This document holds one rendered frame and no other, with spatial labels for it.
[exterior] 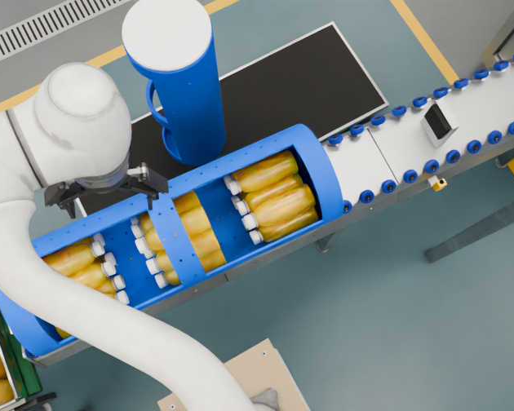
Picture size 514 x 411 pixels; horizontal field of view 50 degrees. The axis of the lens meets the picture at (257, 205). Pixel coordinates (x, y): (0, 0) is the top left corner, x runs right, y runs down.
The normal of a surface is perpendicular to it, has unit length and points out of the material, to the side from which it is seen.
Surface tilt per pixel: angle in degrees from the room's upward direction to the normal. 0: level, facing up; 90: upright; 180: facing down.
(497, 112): 0
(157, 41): 0
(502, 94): 0
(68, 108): 14
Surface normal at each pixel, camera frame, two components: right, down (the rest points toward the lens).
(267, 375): 0.09, -0.27
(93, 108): 0.46, -0.03
